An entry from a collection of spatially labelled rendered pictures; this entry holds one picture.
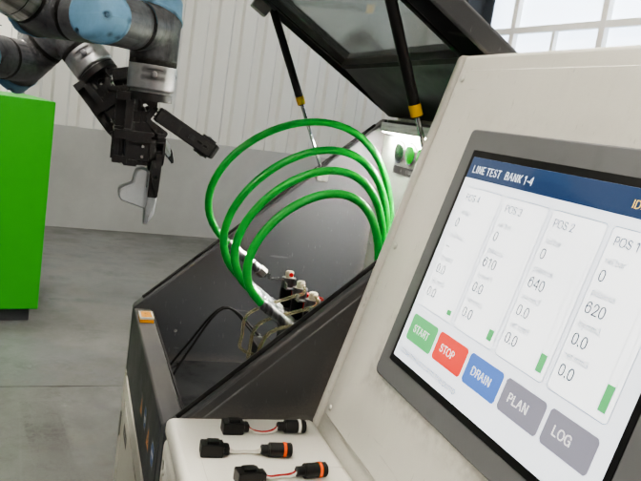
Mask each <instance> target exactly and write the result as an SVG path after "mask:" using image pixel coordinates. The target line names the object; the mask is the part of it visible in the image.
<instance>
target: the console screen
mask: <svg viewBox="0 0 641 481"><path fill-rule="evenodd" d="M377 372H378V373H379V374H380V375H381V376H382V377H383V378H384V379H385V381H387V382H388V383H389V384H390V385H391V386H393V387H394V388H395V389H396V390H397V391H398V392H399V393H400V394H401V395H402V397H403V398H404V399H405V400H406V401H407V402H408V403H409V404H410V405H411V406H412V407H413V408H414V409H416V410H417V411H418V412H419V413H420V414H421V415H422V416H423V418H424V419H425V420H426V421H427V422H428V423H430V424H431V425H432V426H433V427H434V428H435V429H436V430H437V431H438V432H439V433H440V434H441V435H442V436H443V437H444V438H445V439H446V440H447V441H448V442H449V443H450V444H451V445H452V446H453V447H454V448H455V449H456V450H457V451H458V452H459V453H460V454H461V455H462V456H463V457H464V458H465V459H466V460H467V461H468V462H469V463H470V464H471V465H473V466H474V467H475V468H476V469H477V470H478V471H479V472H480V473H481V474H482V475H483V476H484V477H485V478H486V479H487V480H488V481H641V149H637V148H630V147H621V146H613V145H606V144H597V143H589V142H581V141H573V140H564V139H557V138H548V137H540V136H525V135H517V134H509V133H501V132H492V131H485V130H474V131H473V132H472V133H471V135H470V138H469V140H468V143H467V145H466V146H465V150H464V153H463V155H462V158H461V160H460V163H459V165H458V168H457V170H456V172H455V175H454V177H453V179H452V181H451V184H450V186H449V189H448V191H447V194H446V196H445V200H444V202H443V205H442V207H441V210H440V212H439V215H438V217H437V219H436V221H435V223H434V226H433V228H432V231H431V233H430V236H429V238H428V241H427V243H426V246H425V248H424V251H423V253H422V256H421V258H420V261H419V263H418V266H417V268H416V271H415V273H414V276H413V278H412V280H411V283H410V285H409V287H408V289H407V292H406V294H405V297H404V299H403V303H402V305H401V308H400V310H399V313H398V315H397V318H396V320H395V323H394V324H393V327H392V329H391V331H390V334H389V336H388V339H387V341H386V344H385V346H384V349H383V353H382V355H381V357H380V360H379V361H378V364H377Z"/></svg>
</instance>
